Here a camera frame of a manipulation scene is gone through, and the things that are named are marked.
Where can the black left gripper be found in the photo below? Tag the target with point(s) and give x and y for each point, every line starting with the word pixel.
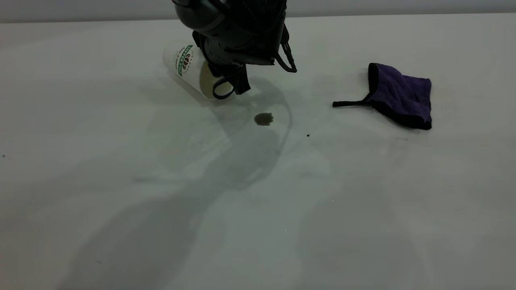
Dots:
pixel 246 32

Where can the white paper cup green logo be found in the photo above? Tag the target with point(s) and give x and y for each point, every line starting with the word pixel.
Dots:
pixel 189 66

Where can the purple microfiber cloth black trim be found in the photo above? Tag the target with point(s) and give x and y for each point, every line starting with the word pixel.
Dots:
pixel 401 96

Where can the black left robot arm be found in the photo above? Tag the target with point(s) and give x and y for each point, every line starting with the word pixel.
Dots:
pixel 193 14

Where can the dark brown liquid stain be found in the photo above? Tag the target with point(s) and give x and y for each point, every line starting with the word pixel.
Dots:
pixel 263 119

